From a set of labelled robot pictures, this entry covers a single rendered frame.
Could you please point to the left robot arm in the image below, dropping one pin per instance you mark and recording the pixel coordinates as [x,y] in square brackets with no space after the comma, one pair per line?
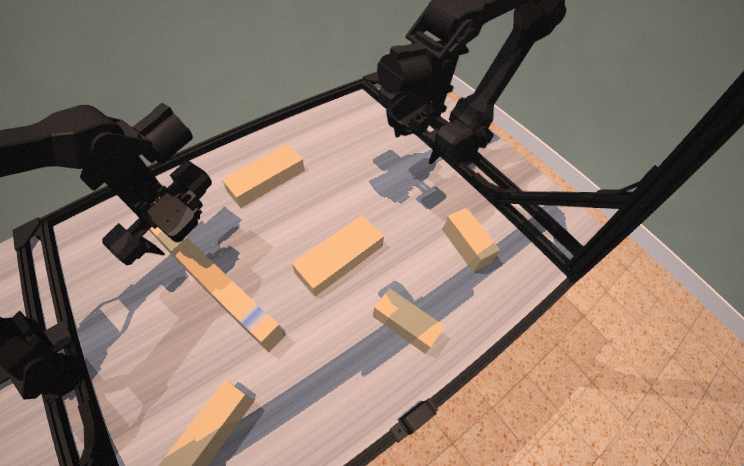
[83,137]

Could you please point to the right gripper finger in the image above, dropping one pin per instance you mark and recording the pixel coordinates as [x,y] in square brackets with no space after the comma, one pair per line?
[436,153]
[396,132]

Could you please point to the light orange rectangular block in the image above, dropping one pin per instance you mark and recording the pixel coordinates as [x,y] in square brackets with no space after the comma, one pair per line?
[263,175]
[339,254]

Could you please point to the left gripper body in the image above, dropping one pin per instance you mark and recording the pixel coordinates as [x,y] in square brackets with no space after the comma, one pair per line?
[126,245]

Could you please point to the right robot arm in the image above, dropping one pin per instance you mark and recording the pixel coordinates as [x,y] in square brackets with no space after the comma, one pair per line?
[411,66]

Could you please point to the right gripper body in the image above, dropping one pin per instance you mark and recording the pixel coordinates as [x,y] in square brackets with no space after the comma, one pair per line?
[450,136]

